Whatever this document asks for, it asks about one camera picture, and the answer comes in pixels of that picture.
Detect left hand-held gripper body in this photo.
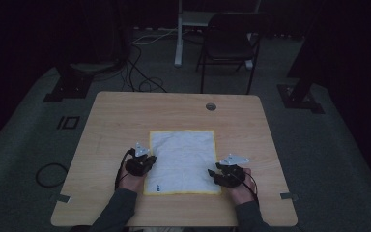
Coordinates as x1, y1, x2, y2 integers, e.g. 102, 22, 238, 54
124, 141, 153, 177

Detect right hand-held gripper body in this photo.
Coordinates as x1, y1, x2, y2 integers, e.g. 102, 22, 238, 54
214, 153, 251, 189

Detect white towel with yellow edge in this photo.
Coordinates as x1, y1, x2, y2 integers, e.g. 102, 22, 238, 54
143, 130, 222, 196

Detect person's left hand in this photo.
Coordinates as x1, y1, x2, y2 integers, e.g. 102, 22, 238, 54
118, 169, 147, 194

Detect person's right hand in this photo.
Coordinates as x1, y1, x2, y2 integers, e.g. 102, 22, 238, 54
226, 167, 258, 206

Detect grey tape piece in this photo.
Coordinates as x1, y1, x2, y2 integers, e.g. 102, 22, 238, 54
55, 193, 71, 204
279, 191, 300, 201

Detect black stand with square base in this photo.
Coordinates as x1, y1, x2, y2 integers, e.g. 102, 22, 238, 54
276, 0, 326, 115
43, 62, 95, 103

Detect black folding chair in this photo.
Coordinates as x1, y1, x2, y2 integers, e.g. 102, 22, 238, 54
195, 12, 273, 95

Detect left hand-held gripper black cable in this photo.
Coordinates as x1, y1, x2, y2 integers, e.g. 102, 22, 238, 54
114, 147, 136, 191

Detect hand-held gripper black cable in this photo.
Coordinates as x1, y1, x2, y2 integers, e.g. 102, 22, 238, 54
237, 172, 260, 203
114, 147, 136, 191

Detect right hand-held gripper black cable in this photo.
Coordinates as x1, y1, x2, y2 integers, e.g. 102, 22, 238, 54
237, 172, 260, 203

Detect black floor cables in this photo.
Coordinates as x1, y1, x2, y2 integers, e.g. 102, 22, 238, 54
120, 42, 168, 94

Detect white floor cable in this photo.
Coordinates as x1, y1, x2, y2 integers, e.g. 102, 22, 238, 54
130, 27, 179, 45

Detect white metal desk frame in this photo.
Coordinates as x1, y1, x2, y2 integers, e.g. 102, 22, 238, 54
173, 0, 263, 70

